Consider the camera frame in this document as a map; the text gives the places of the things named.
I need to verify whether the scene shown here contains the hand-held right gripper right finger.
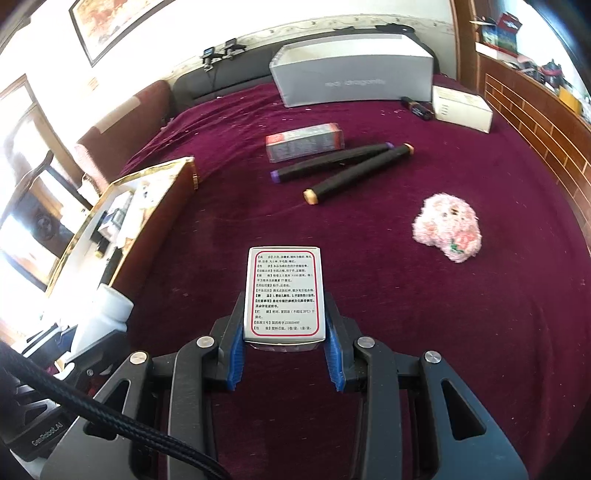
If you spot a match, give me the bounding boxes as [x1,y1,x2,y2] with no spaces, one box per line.
[324,292,528,480]

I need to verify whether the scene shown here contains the small white box red border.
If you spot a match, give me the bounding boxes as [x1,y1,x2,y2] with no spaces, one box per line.
[243,246,329,347]

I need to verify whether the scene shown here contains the white pill bottle red label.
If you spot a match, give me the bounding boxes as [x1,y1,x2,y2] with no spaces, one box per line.
[69,283,135,363]

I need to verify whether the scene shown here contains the plain white carton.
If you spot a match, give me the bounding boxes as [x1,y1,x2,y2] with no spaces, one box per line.
[431,85,494,135]

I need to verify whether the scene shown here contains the small dark bottle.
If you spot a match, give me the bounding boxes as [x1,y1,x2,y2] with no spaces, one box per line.
[400,95,435,122]

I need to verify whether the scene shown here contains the black marker purple caps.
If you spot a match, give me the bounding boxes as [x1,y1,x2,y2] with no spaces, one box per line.
[270,141,396,185]

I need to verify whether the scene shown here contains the black clip-on gadgets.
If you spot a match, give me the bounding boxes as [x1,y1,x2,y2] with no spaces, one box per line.
[200,39,246,71]

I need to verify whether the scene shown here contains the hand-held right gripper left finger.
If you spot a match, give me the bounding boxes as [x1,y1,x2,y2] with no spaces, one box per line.
[46,292,247,480]

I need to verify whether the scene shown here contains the gold-edged box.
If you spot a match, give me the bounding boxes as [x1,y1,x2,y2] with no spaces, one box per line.
[43,155,199,297]

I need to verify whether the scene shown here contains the brown headboard cushion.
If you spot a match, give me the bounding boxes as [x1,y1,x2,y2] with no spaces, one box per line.
[74,79,175,186]

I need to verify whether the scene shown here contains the framed wall picture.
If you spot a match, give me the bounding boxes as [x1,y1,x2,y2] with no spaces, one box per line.
[69,0,177,68]

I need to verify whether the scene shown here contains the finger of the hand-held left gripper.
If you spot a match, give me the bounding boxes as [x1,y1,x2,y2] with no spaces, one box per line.
[23,322,93,370]

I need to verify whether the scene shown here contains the black marker orange caps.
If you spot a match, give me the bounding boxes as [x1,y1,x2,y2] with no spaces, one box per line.
[303,143,415,205]

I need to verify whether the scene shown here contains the wooden framed window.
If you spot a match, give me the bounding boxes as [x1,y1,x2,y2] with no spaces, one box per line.
[0,74,90,296]

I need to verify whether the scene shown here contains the red and grey medicine box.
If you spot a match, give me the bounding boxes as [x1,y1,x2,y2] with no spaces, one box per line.
[265,123,345,164]

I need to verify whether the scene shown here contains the grey shoe box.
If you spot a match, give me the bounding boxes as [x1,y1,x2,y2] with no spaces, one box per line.
[269,31,435,108]

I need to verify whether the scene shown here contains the wooden cabinet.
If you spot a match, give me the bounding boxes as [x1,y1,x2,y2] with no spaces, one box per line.
[454,0,591,241]

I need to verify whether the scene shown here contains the black headboard cushion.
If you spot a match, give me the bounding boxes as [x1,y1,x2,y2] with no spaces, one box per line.
[172,59,279,121]

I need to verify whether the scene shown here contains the black braided cable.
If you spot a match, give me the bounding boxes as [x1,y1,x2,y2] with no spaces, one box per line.
[0,340,232,480]

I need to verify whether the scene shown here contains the pink plush toy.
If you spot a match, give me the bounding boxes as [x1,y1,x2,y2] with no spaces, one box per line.
[412,193,484,264]

